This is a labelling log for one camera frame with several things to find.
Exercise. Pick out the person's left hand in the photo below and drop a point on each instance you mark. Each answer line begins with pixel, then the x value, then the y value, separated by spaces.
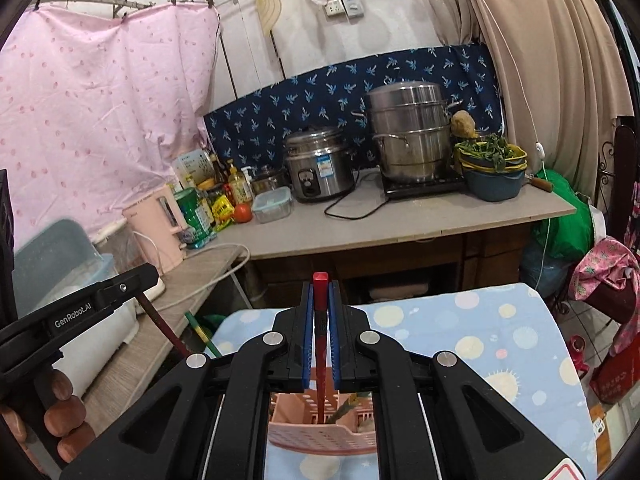
pixel 67 432

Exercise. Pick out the steel steamer pot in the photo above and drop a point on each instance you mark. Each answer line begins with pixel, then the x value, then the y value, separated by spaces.
pixel 407 130

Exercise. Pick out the pink dotted cloth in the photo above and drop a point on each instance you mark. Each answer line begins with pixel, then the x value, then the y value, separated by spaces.
pixel 100 110

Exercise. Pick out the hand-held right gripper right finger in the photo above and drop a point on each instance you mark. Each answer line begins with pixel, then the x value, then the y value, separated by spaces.
pixel 334 340

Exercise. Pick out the black induction cooker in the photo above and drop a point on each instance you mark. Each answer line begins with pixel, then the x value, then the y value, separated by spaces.
pixel 425 187

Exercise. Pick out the white wall switch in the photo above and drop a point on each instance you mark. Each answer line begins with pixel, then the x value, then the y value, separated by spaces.
pixel 355 6

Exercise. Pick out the green plastic bag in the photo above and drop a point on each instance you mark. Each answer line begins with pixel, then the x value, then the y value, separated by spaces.
pixel 565 220

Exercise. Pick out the blue plastic basin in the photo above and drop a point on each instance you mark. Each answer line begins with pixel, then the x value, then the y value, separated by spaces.
pixel 495 185

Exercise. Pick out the leafy green vegetables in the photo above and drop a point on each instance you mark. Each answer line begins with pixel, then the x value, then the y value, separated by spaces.
pixel 487 150

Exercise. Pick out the yellow oil bottle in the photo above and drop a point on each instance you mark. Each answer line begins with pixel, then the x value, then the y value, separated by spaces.
pixel 240 185

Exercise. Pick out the steel rice cooker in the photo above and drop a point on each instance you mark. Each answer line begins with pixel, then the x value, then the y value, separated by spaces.
pixel 317 165

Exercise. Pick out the dark red chopstick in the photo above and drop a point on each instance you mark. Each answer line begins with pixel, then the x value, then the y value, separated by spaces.
pixel 160 322

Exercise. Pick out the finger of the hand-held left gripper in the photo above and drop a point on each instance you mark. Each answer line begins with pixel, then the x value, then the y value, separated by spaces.
pixel 130 285

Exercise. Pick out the clear food container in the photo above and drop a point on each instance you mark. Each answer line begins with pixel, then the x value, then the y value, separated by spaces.
pixel 271 205

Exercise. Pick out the beige curtain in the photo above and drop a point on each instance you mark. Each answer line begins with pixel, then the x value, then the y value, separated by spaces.
pixel 550 60

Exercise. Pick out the blue dotted tablecloth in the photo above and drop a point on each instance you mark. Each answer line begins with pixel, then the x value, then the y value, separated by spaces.
pixel 450 320

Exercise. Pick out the white bin with blue lid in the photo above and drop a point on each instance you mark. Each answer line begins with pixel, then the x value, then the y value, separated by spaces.
pixel 55 270

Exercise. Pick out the dark sauce bottle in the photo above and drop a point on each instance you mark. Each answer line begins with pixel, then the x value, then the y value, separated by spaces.
pixel 217 170

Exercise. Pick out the white wall socket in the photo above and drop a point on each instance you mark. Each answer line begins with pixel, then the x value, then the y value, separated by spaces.
pixel 334 8

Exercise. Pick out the yellow snack packet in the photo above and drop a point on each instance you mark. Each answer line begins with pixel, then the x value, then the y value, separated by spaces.
pixel 223 208

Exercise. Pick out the pink floral cloth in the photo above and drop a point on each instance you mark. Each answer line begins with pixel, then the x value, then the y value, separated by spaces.
pixel 600 270

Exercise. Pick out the pink perforated utensil basket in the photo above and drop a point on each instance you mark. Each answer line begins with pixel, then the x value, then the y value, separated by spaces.
pixel 320 437

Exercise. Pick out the pink electric kettle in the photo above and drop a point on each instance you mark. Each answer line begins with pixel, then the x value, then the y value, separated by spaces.
pixel 155 230

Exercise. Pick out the green plastic bottle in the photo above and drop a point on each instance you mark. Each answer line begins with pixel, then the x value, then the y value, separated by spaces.
pixel 192 215

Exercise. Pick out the brown tuber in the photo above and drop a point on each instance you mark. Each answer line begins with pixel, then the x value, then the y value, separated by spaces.
pixel 465 122

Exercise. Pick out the red tomato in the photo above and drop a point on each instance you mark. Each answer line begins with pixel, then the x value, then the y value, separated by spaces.
pixel 243 213

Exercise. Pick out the red cardboard box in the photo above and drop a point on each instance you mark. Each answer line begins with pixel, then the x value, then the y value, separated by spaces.
pixel 612 375

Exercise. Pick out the small steel pot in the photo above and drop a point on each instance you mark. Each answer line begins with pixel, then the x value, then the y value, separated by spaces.
pixel 267 180

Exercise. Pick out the navy leaf-print cloth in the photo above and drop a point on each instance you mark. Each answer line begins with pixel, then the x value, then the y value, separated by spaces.
pixel 325 90

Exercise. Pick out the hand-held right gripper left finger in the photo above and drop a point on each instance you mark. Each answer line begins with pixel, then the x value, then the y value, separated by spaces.
pixel 307 340

